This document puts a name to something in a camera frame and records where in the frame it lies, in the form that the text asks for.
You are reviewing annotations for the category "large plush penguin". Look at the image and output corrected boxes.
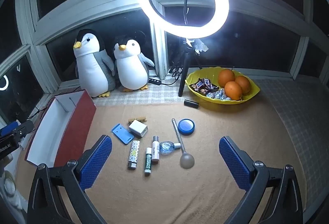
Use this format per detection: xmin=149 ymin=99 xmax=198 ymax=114
xmin=73 ymin=29 xmax=116 ymax=98

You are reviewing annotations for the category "grey long-handled spoon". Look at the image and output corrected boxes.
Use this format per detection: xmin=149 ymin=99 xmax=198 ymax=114
xmin=172 ymin=118 xmax=195 ymax=169

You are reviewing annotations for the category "small blue liquid bottle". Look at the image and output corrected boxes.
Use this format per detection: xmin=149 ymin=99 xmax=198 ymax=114
xmin=159 ymin=141 xmax=182 ymax=155

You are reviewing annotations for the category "white wall charger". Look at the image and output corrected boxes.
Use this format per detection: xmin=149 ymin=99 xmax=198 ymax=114
xmin=129 ymin=120 xmax=149 ymax=136

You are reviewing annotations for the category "orange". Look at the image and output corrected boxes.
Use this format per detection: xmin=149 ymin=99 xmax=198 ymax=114
xmin=224 ymin=81 xmax=243 ymax=100
xmin=218 ymin=69 xmax=235 ymax=88
xmin=235 ymin=75 xmax=251 ymax=94

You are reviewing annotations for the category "clear tape wad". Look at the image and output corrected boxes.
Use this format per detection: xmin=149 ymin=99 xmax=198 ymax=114
xmin=189 ymin=38 xmax=209 ymax=55

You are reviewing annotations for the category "black gooseneck phone holder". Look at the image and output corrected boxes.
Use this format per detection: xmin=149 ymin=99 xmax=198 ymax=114
xmin=175 ymin=0 xmax=199 ymax=25

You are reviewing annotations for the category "red cardboard box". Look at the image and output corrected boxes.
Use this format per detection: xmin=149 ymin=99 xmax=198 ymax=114
xmin=24 ymin=90 xmax=97 ymax=168

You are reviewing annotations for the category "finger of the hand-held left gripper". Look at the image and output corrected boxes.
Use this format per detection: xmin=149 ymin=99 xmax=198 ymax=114
xmin=0 ymin=121 xmax=34 ymax=137

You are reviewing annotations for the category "black lamp cable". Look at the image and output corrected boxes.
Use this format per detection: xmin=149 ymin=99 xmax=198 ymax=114
xmin=161 ymin=65 xmax=185 ymax=86

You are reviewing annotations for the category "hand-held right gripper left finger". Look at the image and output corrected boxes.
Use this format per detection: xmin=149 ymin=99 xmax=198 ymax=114
xmin=27 ymin=135 xmax=113 ymax=224

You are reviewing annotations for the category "black tripod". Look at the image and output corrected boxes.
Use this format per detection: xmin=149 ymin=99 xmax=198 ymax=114
xmin=178 ymin=38 xmax=203 ymax=97

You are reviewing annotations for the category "green white lip balm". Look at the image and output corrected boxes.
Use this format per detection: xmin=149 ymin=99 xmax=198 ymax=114
xmin=144 ymin=147 xmax=152 ymax=176

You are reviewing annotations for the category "brown chocolate bar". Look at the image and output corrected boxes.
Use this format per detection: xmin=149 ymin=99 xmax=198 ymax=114
xmin=190 ymin=80 xmax=206 ymax=92
xmin=203 ymin=78 xmax=219 ymax=89

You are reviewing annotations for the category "pale lotion tube bottle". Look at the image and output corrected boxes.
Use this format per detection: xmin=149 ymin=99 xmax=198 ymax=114
xmin=151 ymin=136 xmax=160 ymax=162

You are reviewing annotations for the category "blue round tin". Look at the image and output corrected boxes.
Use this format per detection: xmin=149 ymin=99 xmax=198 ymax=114
xmin=178 ymin=118 xmax=195 ymax=136

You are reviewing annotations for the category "blue phone stand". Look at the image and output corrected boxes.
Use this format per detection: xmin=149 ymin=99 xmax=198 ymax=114
xmin=111 ymin=123 xmax=134 ymax=145

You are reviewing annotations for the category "pile of foil wrapped candies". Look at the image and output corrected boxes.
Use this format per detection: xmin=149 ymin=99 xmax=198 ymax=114
xmin=207 ymin=89 xmax=232 ymax=100

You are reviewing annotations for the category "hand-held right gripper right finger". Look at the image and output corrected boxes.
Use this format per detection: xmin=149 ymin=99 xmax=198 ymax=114
xmin=218 ymin=136 xmax=304 ymax=224

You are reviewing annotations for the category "checked cloth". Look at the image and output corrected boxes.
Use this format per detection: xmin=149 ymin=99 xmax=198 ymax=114
xmin=53 ymin=76 xmax=329 ymax=214

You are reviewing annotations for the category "yellow leaf-shaped bowl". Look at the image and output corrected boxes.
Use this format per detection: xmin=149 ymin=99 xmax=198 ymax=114
xmin=185 ymin=67 xmax=261 ymax=105

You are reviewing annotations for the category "patterned lighter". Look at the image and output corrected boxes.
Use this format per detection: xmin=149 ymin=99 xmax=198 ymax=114
xmin=127 ymin=140 xmax=141 ymax=170

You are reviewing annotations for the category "small plush penguin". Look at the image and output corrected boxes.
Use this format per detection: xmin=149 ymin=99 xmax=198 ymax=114
xmin=113 ymin=35 xmax=155 ymax=92

